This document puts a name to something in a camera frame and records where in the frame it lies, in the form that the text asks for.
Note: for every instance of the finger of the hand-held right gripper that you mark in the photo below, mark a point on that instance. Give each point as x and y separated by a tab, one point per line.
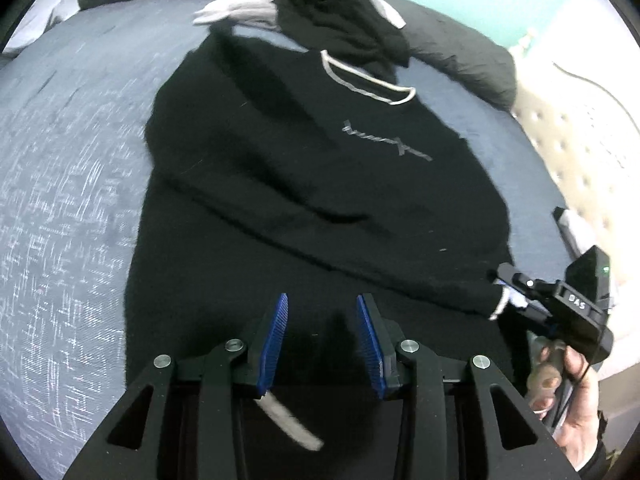
515	281

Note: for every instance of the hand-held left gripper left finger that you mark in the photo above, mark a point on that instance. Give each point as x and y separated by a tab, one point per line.
272	345

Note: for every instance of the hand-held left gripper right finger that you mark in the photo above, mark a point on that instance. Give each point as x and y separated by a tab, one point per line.
372	350

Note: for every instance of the black sweater with white trim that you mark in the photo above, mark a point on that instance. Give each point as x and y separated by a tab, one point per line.
300	185

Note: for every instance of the folded grey clothes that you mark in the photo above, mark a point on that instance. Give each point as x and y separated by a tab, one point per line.
575	232

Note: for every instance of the person's right hand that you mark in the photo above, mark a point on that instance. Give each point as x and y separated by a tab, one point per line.
580	410

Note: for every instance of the white padded headboard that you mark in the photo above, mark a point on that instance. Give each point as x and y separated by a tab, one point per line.
585	150

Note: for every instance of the bed with blue bedspread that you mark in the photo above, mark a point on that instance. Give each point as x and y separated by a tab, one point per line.
60	160

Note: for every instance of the crumpled black garment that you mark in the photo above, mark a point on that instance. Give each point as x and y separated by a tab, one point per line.
340	15

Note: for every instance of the pale crumpled bedsheet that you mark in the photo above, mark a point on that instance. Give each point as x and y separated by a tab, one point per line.
35	20

